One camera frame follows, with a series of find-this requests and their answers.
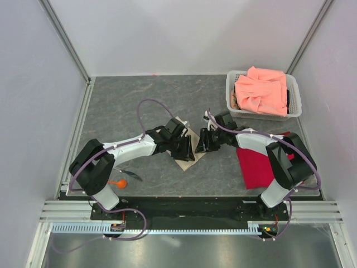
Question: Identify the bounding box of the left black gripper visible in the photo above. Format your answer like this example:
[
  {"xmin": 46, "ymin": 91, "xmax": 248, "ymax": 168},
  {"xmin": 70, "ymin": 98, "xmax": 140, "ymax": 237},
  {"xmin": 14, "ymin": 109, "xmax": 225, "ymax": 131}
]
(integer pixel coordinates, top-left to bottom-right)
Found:
[{"xmin": 168, "ymin": 134, "xmax": 195, "ymax": 162}]

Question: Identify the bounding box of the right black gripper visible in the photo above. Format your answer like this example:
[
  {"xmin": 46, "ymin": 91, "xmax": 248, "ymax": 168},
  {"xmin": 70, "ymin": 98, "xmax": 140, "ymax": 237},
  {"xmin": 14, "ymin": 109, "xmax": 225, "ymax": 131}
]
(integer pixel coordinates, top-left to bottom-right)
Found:
[{"xmin": 195, "ymin": 127, "xmax": 226, "ymax": 154}]

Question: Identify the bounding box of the beige cloth napkin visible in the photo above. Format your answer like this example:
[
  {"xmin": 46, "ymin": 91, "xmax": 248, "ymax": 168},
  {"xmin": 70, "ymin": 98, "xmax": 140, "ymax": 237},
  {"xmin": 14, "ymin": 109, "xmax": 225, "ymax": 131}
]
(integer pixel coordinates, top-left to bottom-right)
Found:
[{"xmin": 165, "ymin": 117, "xmax": 205, "ymax": 171}]

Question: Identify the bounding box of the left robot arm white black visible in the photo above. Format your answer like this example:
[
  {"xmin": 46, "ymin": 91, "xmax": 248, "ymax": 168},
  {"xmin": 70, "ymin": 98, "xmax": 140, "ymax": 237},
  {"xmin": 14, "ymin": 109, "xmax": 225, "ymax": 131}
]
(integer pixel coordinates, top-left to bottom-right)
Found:
[{"xmin": 69, "ymin": 118, "xmax": 195, "ymax": 219}]

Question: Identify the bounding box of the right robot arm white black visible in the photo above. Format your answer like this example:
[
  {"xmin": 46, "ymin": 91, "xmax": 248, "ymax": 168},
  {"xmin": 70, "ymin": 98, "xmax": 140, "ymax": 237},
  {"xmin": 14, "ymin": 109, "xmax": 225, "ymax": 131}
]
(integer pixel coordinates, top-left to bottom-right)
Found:
[{"xmin": 195, "ymin": 110, "xmax": 319, "ymax": 220}]

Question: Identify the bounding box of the red cloth napkin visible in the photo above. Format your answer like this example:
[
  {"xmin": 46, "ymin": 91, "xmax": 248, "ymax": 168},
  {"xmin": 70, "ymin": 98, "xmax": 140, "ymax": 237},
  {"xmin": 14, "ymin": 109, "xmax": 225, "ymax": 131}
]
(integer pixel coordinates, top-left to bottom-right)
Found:
[{"xmin": 236, "ymin": 132, "xmax": 307, "ymax": 190}]

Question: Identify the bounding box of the patterned cloth in basket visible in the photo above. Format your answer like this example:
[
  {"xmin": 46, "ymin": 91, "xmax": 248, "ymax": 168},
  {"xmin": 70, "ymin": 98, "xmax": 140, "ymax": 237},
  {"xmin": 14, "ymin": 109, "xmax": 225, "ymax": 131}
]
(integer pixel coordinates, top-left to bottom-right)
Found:
[{"xmin": 230, "ymin": 90, "xmax": 240, "ymax": 110}]

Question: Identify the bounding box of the orange plastic spoon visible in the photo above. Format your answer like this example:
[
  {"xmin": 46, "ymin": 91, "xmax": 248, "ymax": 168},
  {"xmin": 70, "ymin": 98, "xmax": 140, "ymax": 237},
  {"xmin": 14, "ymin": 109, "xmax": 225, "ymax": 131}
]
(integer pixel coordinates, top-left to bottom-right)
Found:
[{"xmin": 108, "ymin": 179, "xmax": 127, "ymax": 189}]

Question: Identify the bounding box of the salmon pink cloth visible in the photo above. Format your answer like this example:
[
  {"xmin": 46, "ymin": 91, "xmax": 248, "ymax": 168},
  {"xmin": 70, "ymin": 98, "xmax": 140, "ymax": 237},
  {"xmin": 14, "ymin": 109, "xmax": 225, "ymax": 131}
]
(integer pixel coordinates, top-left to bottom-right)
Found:
[{"xmin": 234, "ymin": 67, "xmax": 288, "ymax": 117}]

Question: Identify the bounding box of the white plastic basket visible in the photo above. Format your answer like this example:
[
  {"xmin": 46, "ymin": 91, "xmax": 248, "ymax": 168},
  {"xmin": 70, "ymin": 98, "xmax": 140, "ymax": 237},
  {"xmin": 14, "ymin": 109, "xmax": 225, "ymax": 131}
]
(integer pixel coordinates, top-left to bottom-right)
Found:
[{"xmin": 226, "ymin": 67, "xmax": 302, "ymax": 121}]

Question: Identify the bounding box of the dark cloth in basket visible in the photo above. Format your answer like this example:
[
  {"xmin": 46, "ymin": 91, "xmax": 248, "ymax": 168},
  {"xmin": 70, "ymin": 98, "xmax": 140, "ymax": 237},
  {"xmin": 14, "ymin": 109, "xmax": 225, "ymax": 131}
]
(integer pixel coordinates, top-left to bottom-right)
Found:
[{"xmin": 287, "ymin": 89, "xmax": 290, "ymax": 113}]

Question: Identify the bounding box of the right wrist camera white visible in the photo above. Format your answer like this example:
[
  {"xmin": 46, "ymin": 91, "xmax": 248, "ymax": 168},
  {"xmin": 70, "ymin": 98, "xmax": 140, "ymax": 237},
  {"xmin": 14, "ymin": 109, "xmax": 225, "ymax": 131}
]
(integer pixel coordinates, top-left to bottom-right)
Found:
[{"xmin": 203, "ymin": 111, "xmax": 218, "ymax": 131}]

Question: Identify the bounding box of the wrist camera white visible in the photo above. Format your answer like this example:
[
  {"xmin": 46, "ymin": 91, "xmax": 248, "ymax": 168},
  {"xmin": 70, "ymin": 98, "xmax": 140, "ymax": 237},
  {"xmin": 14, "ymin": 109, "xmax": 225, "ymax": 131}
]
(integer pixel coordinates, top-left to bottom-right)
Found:
[
  {"xmin": 177, "ymin": 117, "xmax": 190, "ymax": 128},
  {"xmin": 203, "ymin": 111, "xmax": 218, "ymax": 131}
]

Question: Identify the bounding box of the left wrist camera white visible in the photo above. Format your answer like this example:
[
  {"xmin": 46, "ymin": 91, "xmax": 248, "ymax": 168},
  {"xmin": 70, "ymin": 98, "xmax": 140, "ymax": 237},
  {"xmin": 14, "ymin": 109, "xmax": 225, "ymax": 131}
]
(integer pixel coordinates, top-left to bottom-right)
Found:
[{"xmin": 177, "ymin": 117, "xmax": 190, "ymax": 128}]

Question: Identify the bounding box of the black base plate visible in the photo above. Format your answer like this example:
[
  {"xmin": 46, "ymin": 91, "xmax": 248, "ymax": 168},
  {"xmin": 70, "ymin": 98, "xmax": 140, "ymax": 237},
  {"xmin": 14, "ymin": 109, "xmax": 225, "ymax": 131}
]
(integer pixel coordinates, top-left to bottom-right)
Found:
[{"xmin": 90, "ymin": 197, "xmax": 292, "ymax": 239}]

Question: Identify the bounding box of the black knife clear handle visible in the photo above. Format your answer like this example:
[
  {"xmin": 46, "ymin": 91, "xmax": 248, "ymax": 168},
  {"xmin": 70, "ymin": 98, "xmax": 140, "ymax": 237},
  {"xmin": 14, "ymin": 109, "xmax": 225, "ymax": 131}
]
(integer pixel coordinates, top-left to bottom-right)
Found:
[{"xmin": 114, "ymin": 167, "xmax": 143, "ymax": 181}]

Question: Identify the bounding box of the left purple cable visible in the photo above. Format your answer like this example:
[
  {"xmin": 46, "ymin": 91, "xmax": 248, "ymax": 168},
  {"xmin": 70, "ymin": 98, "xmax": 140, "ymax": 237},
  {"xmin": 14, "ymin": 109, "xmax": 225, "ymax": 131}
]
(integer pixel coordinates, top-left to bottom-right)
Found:
[{"xmin": 50, "ymin": 99, "xmax": 175, "ymax": 253}]

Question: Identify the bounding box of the white slotted cable duct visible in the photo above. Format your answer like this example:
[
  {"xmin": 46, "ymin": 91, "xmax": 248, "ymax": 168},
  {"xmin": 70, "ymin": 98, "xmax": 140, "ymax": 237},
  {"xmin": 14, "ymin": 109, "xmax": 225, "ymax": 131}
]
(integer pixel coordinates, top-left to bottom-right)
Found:
[{"xmin": 52, "ymin": 222, "xmax": 271, "ymax": 235}]

